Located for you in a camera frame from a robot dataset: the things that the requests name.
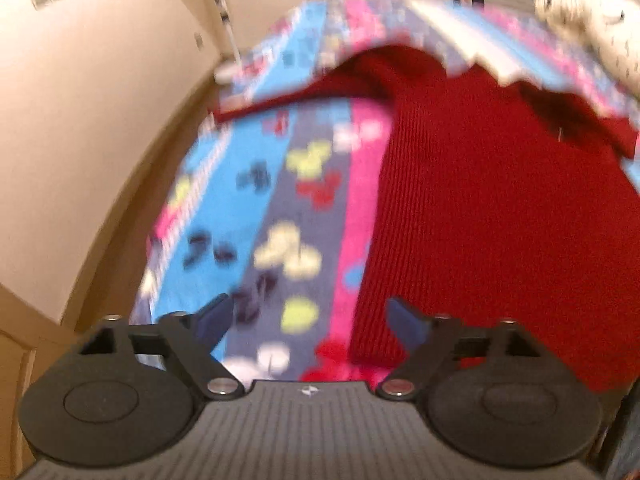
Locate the colourful printed blanket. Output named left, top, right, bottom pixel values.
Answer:
left=127, top=0, right=640, bottom=386

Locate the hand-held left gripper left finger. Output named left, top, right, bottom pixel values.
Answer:
left=80, top=293, right=246, bottom=401

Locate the white speckled pillow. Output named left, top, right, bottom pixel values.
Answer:
left=532, top=0, right=640, bottom=102

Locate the red knit sweater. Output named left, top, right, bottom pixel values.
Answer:
left=212, top=45, right=639, bottom=394

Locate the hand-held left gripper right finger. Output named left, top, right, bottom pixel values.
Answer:
left=375, top=296, right=543, bottom=401

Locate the white standing fan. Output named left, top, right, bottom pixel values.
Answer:
left=167, top=0, right=242, bottom=62

